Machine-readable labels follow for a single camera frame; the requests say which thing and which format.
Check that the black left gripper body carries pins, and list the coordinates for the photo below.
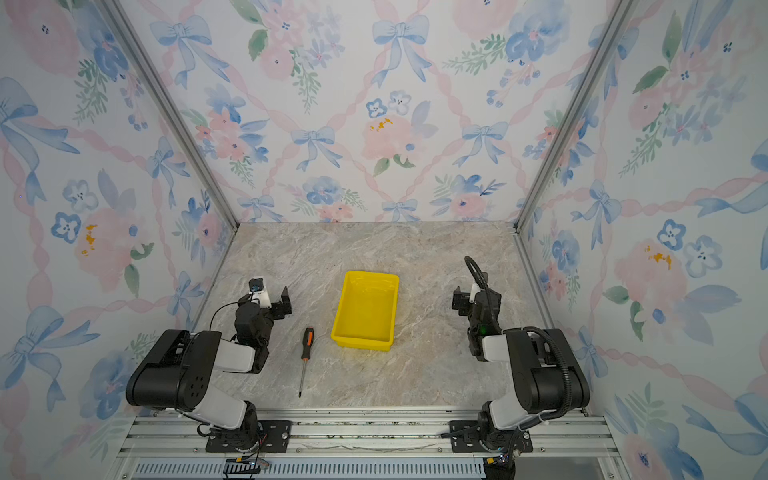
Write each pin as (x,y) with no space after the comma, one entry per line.
(279,305)

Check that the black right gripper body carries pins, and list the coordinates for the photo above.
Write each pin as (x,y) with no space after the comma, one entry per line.
(461,300)

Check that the orange black handled screwdriver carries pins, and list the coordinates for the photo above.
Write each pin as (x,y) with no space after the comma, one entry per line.
(307,343)

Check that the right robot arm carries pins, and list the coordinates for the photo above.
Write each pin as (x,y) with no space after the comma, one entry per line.
(547,380)

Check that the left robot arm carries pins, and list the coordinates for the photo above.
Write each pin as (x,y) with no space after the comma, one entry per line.
(176,373)

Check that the yellow plastic bin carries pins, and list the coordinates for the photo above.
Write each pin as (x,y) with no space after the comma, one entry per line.
(366,315)

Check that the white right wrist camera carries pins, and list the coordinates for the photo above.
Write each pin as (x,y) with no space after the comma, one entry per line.
(475,289)

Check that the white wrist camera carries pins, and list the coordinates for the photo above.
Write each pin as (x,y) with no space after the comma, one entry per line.
(258,293)
(475,289)

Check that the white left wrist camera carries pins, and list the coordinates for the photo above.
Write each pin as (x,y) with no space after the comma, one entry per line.
(258,293)

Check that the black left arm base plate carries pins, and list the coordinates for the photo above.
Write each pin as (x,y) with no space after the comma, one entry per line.
(264,436)

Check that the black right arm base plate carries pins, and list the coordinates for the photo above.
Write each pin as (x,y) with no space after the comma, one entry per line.
(471,437)

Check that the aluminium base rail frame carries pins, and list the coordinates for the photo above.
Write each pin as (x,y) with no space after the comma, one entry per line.
(373,443)

